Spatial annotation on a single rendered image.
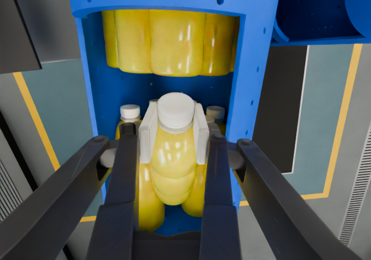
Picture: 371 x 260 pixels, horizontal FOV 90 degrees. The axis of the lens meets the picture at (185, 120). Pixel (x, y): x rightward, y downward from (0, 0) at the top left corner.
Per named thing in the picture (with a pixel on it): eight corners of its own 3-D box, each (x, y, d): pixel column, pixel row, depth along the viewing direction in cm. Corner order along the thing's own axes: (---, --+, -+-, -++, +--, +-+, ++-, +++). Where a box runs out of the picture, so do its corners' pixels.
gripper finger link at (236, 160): (211, 152, 12) (256, 153, 12) (203, 122, 17) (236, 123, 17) (209, 170, 13) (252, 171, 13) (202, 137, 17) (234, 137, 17)
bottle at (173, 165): (192, 207, 32) (209, 143, 18) (150, 205, 32) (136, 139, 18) (192, 169, 37) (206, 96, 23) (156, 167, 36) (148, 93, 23)
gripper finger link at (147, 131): (149, 164, 14) (139, 164, 14) (158, 127, 21) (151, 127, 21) (148, 128, 13) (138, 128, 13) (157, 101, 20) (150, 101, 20)
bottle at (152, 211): (152, 201, 46) (148, 133, 39) (171, 218, 42) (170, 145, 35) (126, 218, 41) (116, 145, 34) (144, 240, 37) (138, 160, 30)
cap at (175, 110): (193, 131, 19) (195, 120, 18) (155, 129, 19) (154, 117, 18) (192, 105, 22) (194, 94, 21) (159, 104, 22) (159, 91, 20)
